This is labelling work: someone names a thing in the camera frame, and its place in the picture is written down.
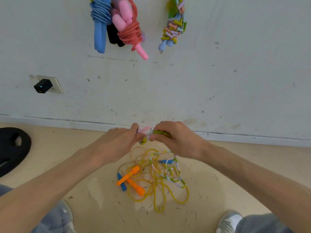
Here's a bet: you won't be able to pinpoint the person's left hand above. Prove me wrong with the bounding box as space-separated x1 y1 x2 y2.
95 123 146 166

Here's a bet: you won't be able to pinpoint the person's right hand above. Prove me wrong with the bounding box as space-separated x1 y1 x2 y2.
149 121 207 161

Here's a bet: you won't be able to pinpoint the multicolour beaded jump rope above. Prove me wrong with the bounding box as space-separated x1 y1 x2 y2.
118 126 187 191
158 0 187 54

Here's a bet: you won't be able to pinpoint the person's right forearm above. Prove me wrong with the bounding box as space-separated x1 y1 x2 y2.
201 140 311 233

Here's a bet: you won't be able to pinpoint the person's left forearm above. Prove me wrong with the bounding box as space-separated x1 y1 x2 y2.
0 143 107 233

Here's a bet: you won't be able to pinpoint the white baseboard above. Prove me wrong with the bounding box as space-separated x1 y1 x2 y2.
0 114 311 148

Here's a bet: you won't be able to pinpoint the black plug-in charger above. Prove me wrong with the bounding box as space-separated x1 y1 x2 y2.
34 79 53 94

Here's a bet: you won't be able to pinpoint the grey and white shoe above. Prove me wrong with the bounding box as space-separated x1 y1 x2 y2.
216 211 243 233

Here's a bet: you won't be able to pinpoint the person's left leg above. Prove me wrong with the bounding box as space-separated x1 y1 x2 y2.
0 184 76 233

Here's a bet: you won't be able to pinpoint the person's leg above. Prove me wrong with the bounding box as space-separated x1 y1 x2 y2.
0 184 76 233
234 213 295 233

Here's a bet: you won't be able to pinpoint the black weight plate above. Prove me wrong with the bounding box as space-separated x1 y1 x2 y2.
0 127 32 178

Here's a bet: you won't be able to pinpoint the person's right leg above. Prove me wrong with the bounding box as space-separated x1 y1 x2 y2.
234 213 295 233

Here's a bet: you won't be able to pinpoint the yellow jump rope orange handles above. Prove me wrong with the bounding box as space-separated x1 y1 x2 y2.
116 146 189 213

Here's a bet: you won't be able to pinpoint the white wall socket plate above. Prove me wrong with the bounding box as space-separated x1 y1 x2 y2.
36 75 64 94

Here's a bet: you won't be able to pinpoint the blue braided jump rope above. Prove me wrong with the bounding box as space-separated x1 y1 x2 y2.
89 0 113 54

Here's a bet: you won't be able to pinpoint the black jump rope handles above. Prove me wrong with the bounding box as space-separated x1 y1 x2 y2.
106 23 126 47

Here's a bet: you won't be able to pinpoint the bundled multicolour beaded jump rope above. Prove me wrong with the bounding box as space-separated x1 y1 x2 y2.
158 0 187 54

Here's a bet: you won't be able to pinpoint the pink jump rope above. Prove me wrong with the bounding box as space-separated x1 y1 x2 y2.
111 0 149 61

